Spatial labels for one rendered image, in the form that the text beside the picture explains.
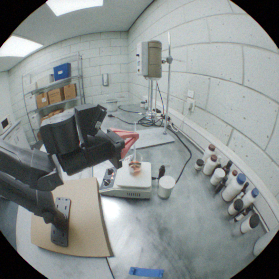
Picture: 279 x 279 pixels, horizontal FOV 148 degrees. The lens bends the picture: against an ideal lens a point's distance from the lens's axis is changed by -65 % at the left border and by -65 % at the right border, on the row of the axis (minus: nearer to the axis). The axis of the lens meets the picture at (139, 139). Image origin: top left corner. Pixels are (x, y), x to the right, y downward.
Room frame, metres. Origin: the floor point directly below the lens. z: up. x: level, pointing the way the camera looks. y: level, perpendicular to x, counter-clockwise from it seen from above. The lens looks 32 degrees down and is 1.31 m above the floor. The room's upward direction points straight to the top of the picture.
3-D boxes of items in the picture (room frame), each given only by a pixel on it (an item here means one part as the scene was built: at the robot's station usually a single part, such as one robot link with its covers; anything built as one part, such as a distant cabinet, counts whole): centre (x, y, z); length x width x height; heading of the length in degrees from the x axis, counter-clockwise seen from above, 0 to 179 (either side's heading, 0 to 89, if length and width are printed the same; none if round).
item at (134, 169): (0.28, 0.02, 1.02); 0.06 x 0.05 x 0.08; 2
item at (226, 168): (0.27, -0.42, 0.95); 0.04 x 0.04 x 0.11
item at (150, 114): (0.66, -0.07, 1.17); 0.07 x 0.07 x 0.25
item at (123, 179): (0.28, 0.02, 0.98); 0.12 x 0.12 x 0.01; 87
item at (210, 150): (0.40, -0.37, 0.95); 0.06 x 0.06 x 0.11
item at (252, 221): (-0.04, -0.44, 0.94); 0.07 x 0.07 x 0.07
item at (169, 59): (0.74, -0.16, 1.41); 0.25 x 0.11 x 0.05; 108
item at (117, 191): (0.28, 0.04, 0.94); 0.22 x 0.13 x 0.08; 87
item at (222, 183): (0.21, -0.36, 0.94); 0.03 x 0.03 x 0.08
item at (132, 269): (-0.09, -0.02, 0.92); 0.10 x 0.03 x 0.04; 78
